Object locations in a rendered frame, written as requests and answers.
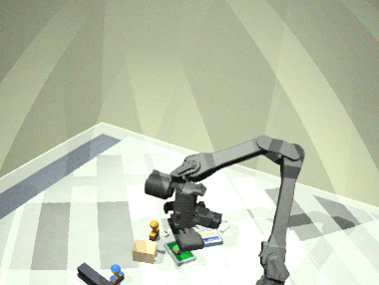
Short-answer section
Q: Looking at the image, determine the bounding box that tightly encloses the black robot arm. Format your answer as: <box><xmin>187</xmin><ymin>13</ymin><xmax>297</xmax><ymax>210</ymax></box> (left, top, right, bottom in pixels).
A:
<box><xmin>144</xmin><ymin>135</ymin><xmax>305</xmax><ymax>285</ymax></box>

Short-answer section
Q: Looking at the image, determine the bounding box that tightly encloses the orange rubber stamp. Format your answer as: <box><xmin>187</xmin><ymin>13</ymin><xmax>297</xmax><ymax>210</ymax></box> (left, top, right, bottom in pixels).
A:
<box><xmin>149</xmin><ymin>220</ymin><xmax>160</xmax><ymax>241</ymax></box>

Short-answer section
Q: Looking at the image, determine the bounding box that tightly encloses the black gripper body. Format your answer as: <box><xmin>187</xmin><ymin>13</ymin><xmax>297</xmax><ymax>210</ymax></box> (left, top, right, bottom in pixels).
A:
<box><xmin>164</xmin><ymin>201</ymin><xmax>204</xmax><ymax>252</ymax></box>

